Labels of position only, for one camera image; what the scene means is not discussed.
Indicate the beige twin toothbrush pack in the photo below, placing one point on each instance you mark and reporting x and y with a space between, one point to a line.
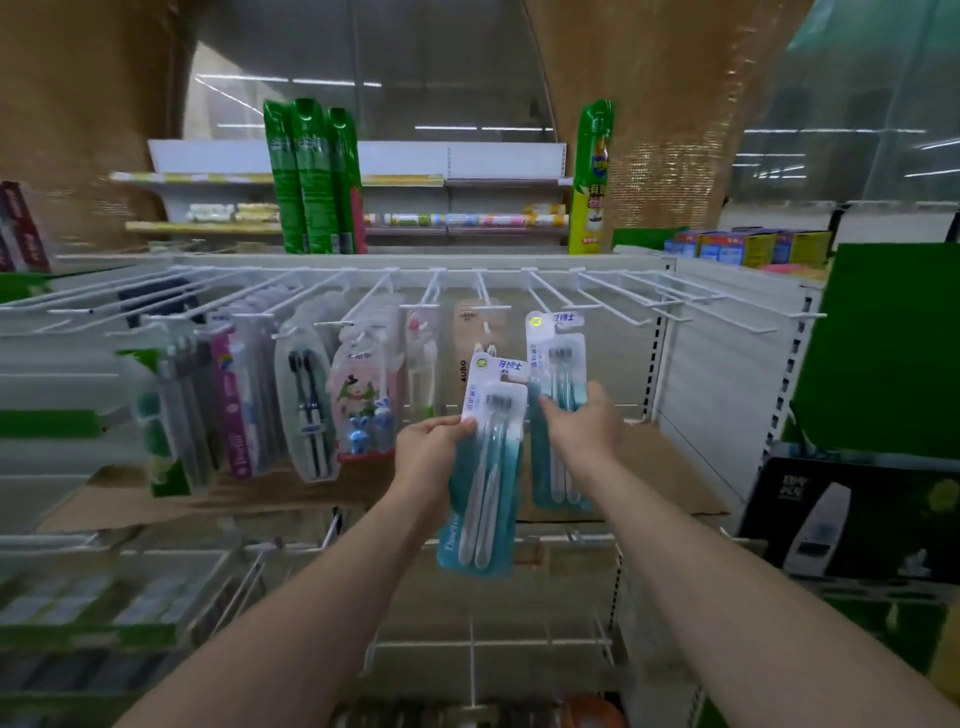
469 330

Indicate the black product box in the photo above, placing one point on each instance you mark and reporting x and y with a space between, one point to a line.
892 510

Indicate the person's right forearm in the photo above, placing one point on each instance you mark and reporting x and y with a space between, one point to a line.
765 615

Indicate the brown cardboard tray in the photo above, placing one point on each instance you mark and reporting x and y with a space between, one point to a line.
660 480

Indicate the person's left hand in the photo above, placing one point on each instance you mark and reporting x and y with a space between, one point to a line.
427 465

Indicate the green spray can red side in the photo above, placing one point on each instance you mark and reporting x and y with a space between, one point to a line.
349 180

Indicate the person's left forearm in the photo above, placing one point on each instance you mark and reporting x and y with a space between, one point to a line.
277 637

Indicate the pink label toothbrush pack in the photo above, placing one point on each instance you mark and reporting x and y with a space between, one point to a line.
229 397

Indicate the green yellow spray can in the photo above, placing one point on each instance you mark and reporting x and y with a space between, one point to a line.
590 180

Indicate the teal twin toothbrush pack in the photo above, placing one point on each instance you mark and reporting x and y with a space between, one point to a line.
487 487
551 345

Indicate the clear green toothbrush pack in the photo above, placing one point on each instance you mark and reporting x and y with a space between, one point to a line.
426 360

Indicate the kids toothbrush pack blue toy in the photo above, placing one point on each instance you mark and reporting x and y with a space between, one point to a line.
364 397

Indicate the tall green spray can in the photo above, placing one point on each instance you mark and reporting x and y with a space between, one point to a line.
286 180
319 180

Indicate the orange round object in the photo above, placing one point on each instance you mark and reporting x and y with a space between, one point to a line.
592 712

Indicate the row of colourful wrap rolls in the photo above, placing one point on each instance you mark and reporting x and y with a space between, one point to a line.
480 220

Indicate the woven brown column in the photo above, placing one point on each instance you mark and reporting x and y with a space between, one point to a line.
75 97
675 97

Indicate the red white toothpaste box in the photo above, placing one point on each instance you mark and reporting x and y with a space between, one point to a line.
22 225

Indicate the person's right hand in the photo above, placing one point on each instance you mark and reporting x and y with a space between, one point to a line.
589 435

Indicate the green label toothbrush pack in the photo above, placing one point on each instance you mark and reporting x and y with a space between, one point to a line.
169 435

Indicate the oval twin black toothbrush pack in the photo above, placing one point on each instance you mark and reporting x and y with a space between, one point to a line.
307 405

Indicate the white shelf unit yellow strips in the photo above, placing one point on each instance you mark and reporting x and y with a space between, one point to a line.
210 157

